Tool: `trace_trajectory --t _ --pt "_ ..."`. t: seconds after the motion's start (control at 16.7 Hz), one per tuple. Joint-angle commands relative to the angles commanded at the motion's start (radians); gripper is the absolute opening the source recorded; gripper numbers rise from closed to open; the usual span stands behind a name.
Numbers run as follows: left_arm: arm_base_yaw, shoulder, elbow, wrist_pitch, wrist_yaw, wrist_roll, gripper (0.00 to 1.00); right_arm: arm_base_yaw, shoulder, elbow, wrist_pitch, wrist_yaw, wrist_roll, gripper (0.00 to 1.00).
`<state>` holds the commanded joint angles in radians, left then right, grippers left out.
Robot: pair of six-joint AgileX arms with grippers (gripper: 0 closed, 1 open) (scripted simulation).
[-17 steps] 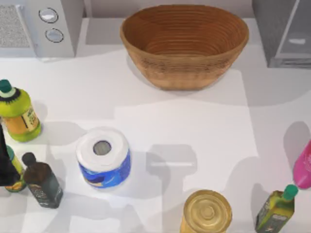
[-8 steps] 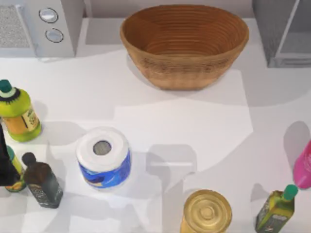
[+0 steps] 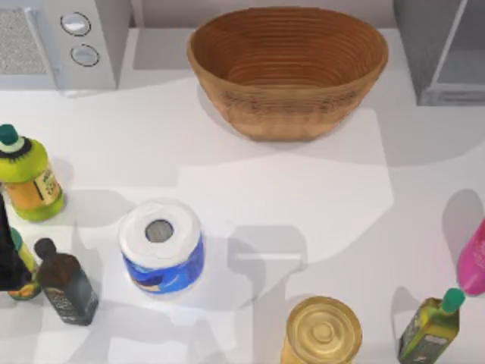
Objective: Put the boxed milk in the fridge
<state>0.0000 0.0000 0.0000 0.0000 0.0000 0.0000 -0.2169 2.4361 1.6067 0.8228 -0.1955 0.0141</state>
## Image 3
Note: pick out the brown woven basket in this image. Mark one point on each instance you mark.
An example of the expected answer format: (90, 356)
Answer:
(288, 76)

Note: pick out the pink bottle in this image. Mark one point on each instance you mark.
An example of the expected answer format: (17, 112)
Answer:
(473, 261)

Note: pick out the olive bottle with green cap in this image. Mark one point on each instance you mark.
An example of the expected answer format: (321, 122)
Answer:
(430, 333)

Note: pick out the dark square bottle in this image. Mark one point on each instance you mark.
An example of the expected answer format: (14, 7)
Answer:
(68, 288)

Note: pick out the green bottle with dark cap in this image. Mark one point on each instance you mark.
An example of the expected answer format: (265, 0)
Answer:
(32, 178)

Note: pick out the round microwave knob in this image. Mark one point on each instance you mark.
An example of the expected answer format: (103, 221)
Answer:
(85, 55)
(76, 22)

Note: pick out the pale microwave oven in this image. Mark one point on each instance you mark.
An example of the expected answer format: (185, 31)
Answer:
(57, 45)

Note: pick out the white and blue paper roll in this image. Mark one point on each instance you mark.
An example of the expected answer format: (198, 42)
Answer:
(163, 250)

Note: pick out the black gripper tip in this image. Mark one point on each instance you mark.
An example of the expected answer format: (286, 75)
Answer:
(9, 258)

